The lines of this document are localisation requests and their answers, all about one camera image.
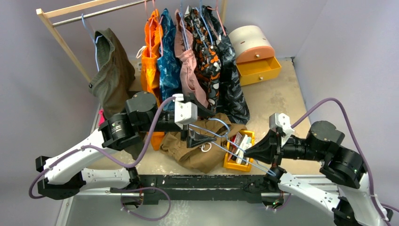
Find tan brown shorts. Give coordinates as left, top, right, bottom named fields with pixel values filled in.
left=159, top=113, right=247, bottom=173

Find light blue wire hanger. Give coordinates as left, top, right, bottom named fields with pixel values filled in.
left=190, top=118, right=277, bottom=176

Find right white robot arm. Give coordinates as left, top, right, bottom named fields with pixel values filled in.
left=244, top=121, right=393, bottom=226

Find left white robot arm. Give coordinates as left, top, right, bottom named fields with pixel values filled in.
left=28, top=91, right=215, bottom=200

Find dark grey patterned shorts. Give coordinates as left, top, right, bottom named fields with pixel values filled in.
left=202, top=6, right=250, bottom=125

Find orange black patterned shorts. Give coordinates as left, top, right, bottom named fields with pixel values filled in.
left=184, top=6, right=222, bottom=112

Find blue patterned shorts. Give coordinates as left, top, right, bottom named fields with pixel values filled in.
left=157, top=8, right=182, bottom=101

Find pink shorts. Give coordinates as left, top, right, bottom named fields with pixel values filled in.
left=174, top=9, right=209, bottom=107

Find olive green shorts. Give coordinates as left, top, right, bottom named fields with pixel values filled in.
left=88, top=28, right=146, bottom=160

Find yellow bin with items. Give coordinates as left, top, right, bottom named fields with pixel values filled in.
left=223, top=129, right=255, bottom=172

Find cream orange drawer box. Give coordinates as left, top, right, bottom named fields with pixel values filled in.
left=228, top=25, right=281, bottom=86

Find pink clip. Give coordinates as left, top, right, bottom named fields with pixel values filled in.
left=98, top=109, right=104, bottom=124

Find wooden clothes rack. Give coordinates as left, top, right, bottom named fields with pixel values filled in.
left=36, top=0, right=228, bottom=85

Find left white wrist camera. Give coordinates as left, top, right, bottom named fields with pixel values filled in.
left=172, top=94, right=198, bottom=129

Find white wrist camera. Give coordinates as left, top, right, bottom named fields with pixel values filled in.
left=172, top=94, right=198, bottom=129
left=269, top=113, right=295, bottom=147

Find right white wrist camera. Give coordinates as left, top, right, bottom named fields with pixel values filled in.
left=269, top=113, right=295, bottom=147

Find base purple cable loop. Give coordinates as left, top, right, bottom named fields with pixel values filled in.
left=120, top=187, right=172, bottom=222

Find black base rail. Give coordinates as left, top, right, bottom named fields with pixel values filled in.
left=109, top=174, right=294, bottom=207

